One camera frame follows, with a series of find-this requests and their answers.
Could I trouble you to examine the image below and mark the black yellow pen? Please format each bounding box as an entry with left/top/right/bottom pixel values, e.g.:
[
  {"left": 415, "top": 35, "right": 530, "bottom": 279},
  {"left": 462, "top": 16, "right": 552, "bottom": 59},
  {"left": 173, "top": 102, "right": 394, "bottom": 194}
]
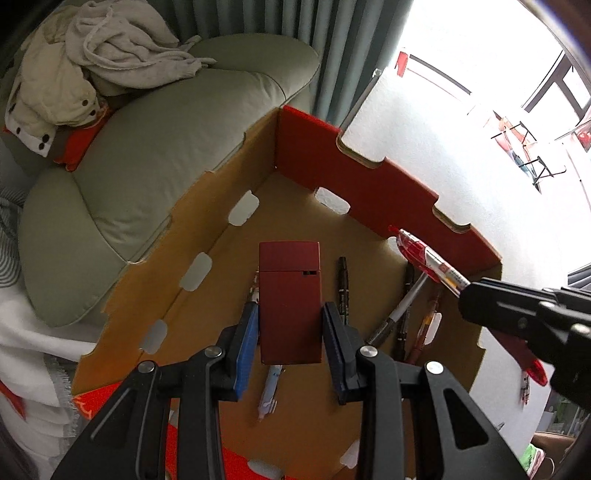
[{"left": 391, "top": 263, "right": 415, "bottom": 362}]

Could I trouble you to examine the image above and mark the white silver pen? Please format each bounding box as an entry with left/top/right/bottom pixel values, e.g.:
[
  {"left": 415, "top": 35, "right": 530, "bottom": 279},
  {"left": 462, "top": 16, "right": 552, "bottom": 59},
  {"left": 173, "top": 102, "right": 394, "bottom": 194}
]
[{"left": 366, "top": 273, "right": 430, "bottom": 348}]

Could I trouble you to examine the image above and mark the black marker pen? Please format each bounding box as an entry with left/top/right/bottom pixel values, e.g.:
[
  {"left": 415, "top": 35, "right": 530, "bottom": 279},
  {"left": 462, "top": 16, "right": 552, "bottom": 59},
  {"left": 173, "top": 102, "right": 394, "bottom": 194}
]
[{"left": 338, "top": 256, "right": 349, "bottom": 325}]

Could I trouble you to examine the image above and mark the red box lighter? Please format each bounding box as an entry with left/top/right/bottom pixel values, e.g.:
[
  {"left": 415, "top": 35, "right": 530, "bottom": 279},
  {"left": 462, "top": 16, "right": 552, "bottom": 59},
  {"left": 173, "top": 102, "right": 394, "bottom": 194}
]
[{"left": 259, "top": 241, "right": 322, "bottom": 365}]

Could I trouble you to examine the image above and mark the light blue pen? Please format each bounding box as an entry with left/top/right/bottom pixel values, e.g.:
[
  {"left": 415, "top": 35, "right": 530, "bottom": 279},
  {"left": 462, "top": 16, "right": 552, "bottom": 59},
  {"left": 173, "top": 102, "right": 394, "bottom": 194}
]
[{"left": 257, "top": 365, "right": 283, "bottom": 421}]

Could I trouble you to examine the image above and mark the red clip gel pen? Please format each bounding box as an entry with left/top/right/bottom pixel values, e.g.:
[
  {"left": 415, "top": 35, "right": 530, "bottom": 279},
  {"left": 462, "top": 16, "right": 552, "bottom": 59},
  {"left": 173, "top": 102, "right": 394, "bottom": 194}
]
[{"left": 406, "top": 287, "right": 443, "bottom": 365}]

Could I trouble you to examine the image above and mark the red transparent pen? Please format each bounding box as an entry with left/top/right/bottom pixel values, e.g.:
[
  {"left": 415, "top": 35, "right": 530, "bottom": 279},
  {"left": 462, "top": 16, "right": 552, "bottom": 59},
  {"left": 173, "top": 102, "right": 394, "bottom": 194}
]
[{"left": 392, "top": 228, "right": 470, "bottom": 298}]

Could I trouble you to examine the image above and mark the red cardboard box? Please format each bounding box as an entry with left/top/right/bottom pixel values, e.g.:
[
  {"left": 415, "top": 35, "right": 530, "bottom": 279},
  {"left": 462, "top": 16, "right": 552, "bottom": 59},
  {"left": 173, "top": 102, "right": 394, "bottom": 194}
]
[{"left": 74, "top": 107, "right": 502, "bottom": 479}]

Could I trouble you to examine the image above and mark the beige sofa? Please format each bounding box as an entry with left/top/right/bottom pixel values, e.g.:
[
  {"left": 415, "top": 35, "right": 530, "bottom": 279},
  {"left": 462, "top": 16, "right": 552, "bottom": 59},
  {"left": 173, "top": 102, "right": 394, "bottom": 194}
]
[{"left": 18, "top": 33, "right": 321, "bottom": 327}]

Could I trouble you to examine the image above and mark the grey curtain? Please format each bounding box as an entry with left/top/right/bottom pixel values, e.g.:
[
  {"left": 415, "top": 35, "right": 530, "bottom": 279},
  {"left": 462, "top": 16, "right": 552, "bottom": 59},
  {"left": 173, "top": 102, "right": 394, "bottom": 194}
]
[{"left": 147, "top": 0, "right": 415, "bottom": 128}]

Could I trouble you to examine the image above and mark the beige clothes pile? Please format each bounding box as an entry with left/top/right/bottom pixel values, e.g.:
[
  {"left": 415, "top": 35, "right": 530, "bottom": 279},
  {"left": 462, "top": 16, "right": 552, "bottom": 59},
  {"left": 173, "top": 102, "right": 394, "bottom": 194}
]
[{"left": 4, "top": 1, "right": 215, "bottom": 157}]

